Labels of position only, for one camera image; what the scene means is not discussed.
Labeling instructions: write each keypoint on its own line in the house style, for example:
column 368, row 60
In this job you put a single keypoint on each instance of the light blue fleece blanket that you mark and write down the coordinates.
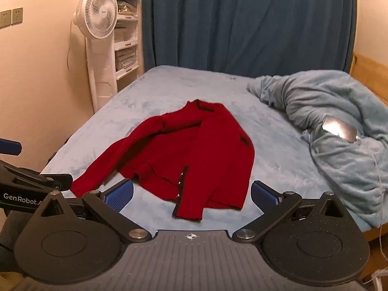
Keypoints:
column 342, row 97

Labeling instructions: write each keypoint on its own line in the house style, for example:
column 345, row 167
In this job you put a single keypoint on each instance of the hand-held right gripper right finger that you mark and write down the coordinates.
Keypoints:
column 265, row 197

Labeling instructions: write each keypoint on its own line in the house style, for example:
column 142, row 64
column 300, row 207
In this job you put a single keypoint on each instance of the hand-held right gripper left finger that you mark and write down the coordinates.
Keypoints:
column 118, row 195

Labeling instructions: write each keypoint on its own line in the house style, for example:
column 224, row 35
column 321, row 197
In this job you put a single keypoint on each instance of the white electric fan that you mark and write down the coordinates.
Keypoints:
column 97, row 12

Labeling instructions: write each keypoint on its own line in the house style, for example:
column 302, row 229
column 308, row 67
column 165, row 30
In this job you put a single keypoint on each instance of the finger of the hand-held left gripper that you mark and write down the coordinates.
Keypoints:
column 57, row 180
column 10, row 147

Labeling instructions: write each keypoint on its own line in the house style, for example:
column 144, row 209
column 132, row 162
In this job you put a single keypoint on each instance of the bed with blue sheet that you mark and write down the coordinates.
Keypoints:
column 169, row 88

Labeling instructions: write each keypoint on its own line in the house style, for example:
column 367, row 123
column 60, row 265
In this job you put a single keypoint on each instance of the stack of striped flat boxes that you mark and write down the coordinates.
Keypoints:
column 125, row 57

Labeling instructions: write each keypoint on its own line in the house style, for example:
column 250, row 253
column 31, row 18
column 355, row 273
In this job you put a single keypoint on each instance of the red knit cardigan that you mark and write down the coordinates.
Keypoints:
column 206, row 154

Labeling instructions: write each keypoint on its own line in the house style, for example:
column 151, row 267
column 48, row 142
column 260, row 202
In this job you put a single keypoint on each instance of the white shelf unit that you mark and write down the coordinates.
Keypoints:
column 101, row 66

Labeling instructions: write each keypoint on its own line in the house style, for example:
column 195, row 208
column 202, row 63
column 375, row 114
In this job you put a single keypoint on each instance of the smartphone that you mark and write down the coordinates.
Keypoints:
column 338, row 128

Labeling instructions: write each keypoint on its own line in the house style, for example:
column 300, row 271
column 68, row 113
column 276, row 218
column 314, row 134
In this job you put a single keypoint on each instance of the wall socket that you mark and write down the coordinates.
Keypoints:
column 4, row 19
column 17, row 15

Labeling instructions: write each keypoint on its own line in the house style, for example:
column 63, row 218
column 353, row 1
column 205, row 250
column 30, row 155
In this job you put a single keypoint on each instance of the dark blue curtain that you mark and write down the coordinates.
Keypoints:
column 242, row 21

